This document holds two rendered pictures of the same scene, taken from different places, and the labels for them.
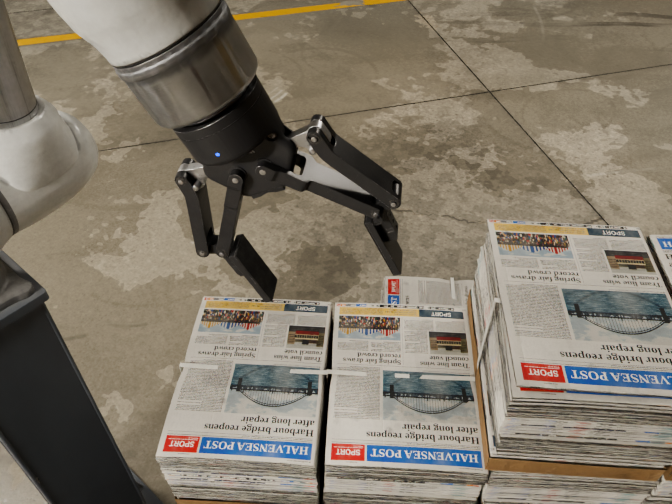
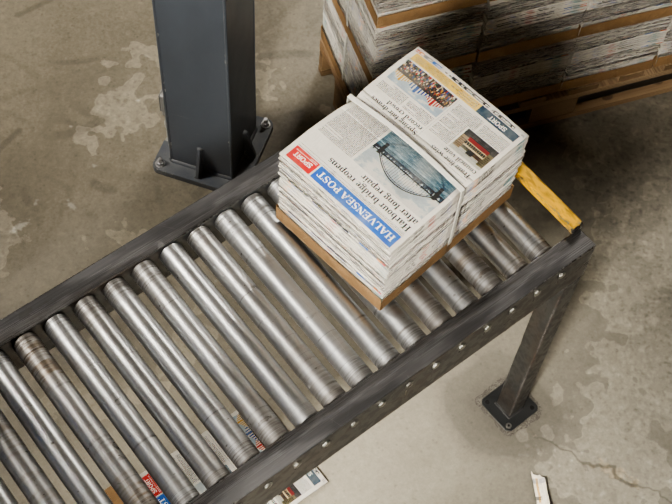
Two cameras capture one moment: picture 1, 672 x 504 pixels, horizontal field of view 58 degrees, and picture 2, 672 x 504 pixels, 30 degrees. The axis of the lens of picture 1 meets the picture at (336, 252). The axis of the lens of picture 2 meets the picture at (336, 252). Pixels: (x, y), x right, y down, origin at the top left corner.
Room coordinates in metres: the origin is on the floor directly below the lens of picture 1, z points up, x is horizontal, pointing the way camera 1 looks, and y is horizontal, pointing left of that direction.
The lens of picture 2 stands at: (-1.21, 1.25, 2.90)
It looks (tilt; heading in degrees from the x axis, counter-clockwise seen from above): 60 degrees down; 333
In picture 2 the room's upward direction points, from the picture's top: 5 degrees clockwise
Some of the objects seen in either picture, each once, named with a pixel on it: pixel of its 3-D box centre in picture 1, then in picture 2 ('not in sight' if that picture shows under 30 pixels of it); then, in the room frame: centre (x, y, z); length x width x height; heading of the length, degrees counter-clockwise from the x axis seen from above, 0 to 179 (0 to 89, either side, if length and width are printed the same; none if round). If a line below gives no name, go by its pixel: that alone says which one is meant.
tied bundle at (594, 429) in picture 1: (566, 345); not in sight; (0.66, -0.41, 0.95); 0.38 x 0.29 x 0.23; 176
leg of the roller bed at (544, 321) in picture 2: not in sight; (534, 346); (-0.27, 0.24, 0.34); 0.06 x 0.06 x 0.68; 16
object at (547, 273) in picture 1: (585, 297); not in sight; (0.67, -0.41, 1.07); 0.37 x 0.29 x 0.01; 176
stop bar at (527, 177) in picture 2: not in sight; (505, 155); (-0.04, 0.28, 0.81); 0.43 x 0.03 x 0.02; 16
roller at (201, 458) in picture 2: not in sight; (149, 390); (-0.26, 1.11, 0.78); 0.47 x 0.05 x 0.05; 16
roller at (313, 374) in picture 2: not in sight; (264, 315); (-0.19, 0.86, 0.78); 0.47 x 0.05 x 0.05; 16
